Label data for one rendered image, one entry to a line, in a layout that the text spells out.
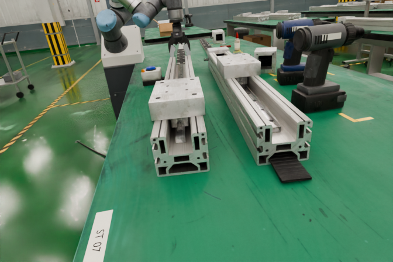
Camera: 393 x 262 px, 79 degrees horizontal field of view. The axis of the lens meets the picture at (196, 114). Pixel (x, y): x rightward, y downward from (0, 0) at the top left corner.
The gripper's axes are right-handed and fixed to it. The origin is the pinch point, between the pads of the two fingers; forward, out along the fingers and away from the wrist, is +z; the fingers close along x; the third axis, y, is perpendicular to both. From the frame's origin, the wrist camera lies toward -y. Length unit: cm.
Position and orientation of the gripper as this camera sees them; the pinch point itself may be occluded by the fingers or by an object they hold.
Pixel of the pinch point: (181, 60)
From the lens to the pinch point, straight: 128.3
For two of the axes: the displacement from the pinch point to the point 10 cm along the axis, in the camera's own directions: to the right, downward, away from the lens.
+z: 0.9, 9.1, 4.0
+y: -0.6, -4.0, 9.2
